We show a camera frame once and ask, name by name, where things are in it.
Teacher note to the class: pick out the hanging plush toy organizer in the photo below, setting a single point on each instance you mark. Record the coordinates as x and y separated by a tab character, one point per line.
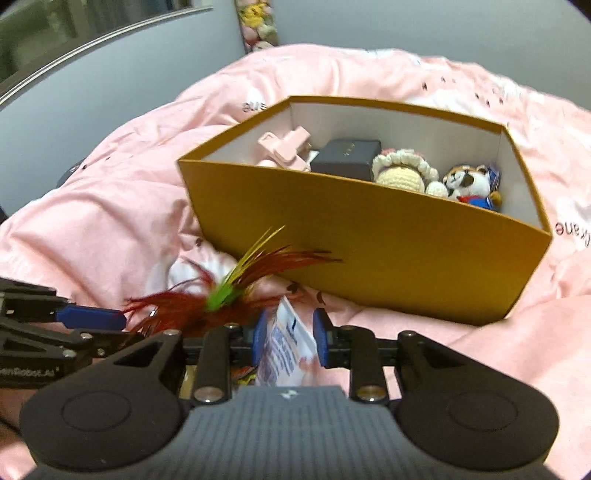
257	25

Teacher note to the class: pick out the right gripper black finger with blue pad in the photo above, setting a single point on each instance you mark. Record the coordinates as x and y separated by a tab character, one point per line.
217	355
359	351

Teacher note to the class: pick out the white printed packet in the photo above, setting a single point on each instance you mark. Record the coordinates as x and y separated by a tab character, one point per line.
289	351

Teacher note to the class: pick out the pink patterned duvet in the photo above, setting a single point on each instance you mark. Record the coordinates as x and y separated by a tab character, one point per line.
121	226

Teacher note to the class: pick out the orange cardboard box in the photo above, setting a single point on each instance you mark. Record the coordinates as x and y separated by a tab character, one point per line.
392	249

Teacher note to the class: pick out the red panda plush toy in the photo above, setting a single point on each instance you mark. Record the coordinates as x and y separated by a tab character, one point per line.
475	185

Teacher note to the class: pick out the grey small box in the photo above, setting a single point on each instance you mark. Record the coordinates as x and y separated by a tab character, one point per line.
348	158

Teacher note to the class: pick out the red green feather toy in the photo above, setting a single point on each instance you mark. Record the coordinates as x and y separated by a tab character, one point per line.
202	303

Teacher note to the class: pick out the window with grey frame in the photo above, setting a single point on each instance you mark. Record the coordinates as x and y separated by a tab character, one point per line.
36	36

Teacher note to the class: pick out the crocheted cream pink doll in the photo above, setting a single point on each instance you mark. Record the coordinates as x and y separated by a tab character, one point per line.
405	169

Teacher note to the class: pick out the round dark stool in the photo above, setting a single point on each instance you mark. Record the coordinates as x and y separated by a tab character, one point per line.
69	172

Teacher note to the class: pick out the pink phone holder stick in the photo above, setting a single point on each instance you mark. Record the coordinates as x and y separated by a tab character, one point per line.
285	152

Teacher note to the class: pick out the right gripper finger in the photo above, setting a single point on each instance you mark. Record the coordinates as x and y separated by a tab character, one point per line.
32	303

